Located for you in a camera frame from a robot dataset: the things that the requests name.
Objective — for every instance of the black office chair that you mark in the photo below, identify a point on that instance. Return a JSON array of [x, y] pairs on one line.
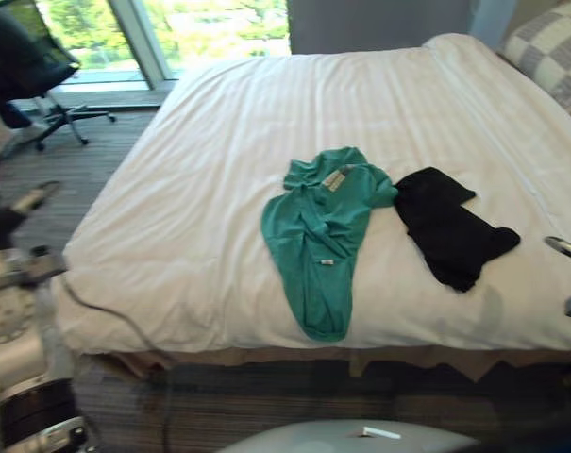
[[28, 56]]

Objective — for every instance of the silver robot torso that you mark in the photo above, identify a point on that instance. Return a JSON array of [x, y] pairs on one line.
[[351, 436]]

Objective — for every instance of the grey headboard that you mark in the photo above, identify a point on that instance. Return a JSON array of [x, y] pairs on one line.
[[379, 23]]

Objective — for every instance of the white bed duvet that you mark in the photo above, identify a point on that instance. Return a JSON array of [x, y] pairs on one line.
[[209, 189]]

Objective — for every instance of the robot left silver arm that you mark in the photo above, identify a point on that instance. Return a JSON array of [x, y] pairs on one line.
[[21, 340]]

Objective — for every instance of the green t-shirt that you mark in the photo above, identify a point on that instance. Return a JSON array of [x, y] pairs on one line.
[[313, 264]]

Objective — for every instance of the person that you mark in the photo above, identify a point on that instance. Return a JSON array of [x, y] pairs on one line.
[[16, 127]]

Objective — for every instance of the beige bed base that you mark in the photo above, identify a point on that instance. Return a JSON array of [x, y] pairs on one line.
[[313, 361]]

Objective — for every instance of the grey white checkered pillow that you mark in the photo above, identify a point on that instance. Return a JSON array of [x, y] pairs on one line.
[[551, 52]]

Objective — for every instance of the grey window frame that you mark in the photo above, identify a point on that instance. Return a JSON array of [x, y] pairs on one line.
[[146, 42]]

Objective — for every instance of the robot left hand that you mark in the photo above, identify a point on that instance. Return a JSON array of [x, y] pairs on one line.
[[11, 219]]

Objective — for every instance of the black cloth garment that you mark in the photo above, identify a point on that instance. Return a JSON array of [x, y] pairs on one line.
[[448, 231]]

